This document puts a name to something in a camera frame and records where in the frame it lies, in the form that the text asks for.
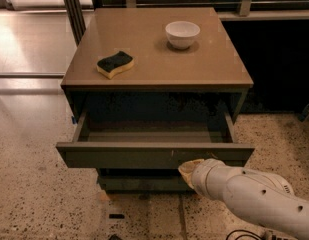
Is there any grey top drawer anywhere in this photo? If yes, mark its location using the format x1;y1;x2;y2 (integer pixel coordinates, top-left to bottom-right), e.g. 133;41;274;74
56;112;254;170

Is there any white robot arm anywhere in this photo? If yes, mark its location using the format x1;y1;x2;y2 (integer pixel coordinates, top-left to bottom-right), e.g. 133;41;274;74
178;159;309;240

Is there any brown drawer cabinet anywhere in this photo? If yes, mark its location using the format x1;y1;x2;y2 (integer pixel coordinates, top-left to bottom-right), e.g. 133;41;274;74
61;8;253;192

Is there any yellow green scrub sponge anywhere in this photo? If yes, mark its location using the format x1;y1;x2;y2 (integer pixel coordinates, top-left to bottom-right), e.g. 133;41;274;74
97;51;134;79

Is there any small grey floor object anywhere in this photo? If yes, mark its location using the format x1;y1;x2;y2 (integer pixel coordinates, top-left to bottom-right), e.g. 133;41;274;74
298;104;309;122

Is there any white ceramic bowl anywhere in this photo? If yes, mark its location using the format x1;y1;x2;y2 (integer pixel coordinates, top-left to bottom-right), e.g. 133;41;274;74
165;21;200;50

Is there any dark vertical metal post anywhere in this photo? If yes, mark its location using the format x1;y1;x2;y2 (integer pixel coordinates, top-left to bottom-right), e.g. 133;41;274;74
63;0;86;45

